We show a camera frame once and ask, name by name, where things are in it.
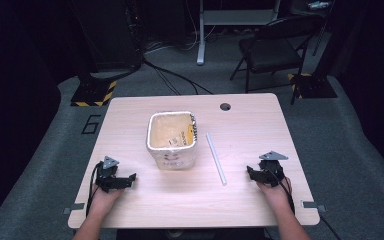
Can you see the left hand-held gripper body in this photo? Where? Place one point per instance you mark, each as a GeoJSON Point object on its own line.
{"type": "Point", "coordinates": [107, 173]}

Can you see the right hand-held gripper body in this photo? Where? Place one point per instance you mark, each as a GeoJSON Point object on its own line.
{"type": "Point", "coordinates": [271, 170]}

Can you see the person's left hand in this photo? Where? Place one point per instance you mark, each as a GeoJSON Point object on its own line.
{"type": "Point", "coordinates": [105, 200]}

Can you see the white plastic tube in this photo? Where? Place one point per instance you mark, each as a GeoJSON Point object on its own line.
{"type": "Point", "coordinates": [216, 157]}

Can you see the grey tape strip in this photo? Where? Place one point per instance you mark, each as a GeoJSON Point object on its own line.
{"type": "Point", "coordinates": [74, 208]}
{"type": "Point", "coordinates": [313, 205]}

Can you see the white bin with plastic liner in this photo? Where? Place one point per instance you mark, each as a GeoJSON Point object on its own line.
{"type": "Point", "coordinates": [171, 140]}

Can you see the black stand with striped base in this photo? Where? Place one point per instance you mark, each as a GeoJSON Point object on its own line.
{"type": "Point", "coordinates": [313, 85]}
{"type": "Point", "coordinates": [93, 91]}

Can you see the black folding chair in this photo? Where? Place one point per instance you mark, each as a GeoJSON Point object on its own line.
{"type": "Point", "coordinates": [270, 53]}

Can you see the black equipment cabinet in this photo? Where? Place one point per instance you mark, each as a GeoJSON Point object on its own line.
{"type": "Point", "coordinates": [113, 33]}

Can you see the white desk frame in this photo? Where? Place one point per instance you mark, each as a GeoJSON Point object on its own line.
{"type": "Point", "coordinates": [234, 16]}

